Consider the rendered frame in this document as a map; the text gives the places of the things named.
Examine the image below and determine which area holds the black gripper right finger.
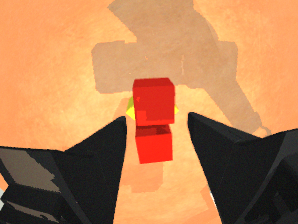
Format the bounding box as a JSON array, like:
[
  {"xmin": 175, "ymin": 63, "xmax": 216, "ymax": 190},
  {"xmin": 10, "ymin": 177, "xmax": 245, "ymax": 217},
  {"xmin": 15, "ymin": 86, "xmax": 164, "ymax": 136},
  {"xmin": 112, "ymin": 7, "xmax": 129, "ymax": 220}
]
[{"xmin": 186, "ymin": 112, "xmax": 298, "ymax": 224}]

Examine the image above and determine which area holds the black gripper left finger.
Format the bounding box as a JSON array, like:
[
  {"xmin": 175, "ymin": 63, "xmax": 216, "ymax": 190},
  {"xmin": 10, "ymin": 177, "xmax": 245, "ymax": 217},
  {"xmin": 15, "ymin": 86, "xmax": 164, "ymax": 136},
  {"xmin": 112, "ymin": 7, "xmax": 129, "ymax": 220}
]
[{"xmin": 0, "ymin": 116, "xmax": 128, "ymax": 224}]

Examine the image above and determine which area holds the yellow cube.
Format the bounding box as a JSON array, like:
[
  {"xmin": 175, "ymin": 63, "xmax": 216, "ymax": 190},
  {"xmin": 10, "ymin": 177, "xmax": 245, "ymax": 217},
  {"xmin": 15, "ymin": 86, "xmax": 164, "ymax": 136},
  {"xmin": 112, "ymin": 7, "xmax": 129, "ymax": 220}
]
[{"xmin": 126, "ymin": 96, "xmax": 178, "ymax": 120}]

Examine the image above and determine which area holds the red cube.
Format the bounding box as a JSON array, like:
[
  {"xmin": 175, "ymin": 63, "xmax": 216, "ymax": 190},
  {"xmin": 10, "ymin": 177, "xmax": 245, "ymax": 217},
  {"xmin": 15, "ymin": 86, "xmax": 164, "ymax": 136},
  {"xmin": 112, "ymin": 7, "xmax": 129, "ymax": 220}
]
[
  {"xmin": 133, "ymin": 77, "xmax": 176, "ymax": 127},
  {"xmin": 136, "ymin": 124, "xmax": 173, "ymax": 164}
]

